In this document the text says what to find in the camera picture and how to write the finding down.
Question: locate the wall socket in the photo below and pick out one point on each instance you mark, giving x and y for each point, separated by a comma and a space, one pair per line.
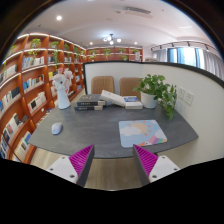
189, 98
181, 92

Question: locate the middle dark book of stack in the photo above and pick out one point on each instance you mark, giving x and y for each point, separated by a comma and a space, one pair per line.
95, 103

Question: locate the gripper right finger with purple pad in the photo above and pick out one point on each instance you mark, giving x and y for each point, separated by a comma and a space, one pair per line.
151, 167

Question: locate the left tan chair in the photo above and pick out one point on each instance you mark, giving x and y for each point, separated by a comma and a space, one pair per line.
100, 83

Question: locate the right tan chair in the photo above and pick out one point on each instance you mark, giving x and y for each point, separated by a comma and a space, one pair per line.
127, 85

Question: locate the white computer mouse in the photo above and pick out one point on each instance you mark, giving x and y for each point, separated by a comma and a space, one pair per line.
56, 128

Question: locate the left wall socket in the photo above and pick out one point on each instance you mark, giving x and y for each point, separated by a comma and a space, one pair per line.
181, 92

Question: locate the leaning white book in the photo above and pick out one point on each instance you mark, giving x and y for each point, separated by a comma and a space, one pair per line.
113, 98

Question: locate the right wall socket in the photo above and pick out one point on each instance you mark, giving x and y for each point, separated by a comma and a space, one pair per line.
189, 98

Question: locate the bottom dark book of stack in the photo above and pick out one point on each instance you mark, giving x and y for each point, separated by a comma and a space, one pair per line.
85, 108

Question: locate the colourful cartoon mouse pad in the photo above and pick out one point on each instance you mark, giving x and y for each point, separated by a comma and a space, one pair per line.
141, 133

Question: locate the ceiling air vent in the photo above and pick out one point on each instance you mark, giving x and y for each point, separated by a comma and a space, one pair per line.
136, 10

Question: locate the top dark book of stack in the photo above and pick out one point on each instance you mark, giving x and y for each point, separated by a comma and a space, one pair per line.
90, 98

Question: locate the flat book with blue cover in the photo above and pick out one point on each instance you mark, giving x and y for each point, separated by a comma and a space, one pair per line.
132, 102

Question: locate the dark book of stack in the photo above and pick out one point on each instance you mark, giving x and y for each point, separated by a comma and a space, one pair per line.
95, 103
90, 98
85, 108

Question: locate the potted green plant white pot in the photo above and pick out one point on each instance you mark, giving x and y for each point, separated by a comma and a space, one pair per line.
154, 91

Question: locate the white vase with pink flowers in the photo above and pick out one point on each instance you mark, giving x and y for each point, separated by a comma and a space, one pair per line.
62, 82

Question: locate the grey window curtain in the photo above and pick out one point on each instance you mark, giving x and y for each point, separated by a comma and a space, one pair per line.
195, 57

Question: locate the orange wooden bookshelf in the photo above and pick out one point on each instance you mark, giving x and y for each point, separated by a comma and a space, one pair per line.
26, 91

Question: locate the tan chair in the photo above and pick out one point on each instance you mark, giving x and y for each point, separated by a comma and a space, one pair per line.
100, 83
127, 85

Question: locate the ceiling chandelier lamp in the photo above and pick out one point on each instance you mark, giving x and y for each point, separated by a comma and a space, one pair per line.
111, 39

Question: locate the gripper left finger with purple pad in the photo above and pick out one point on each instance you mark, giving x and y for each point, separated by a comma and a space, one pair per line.
74, 168

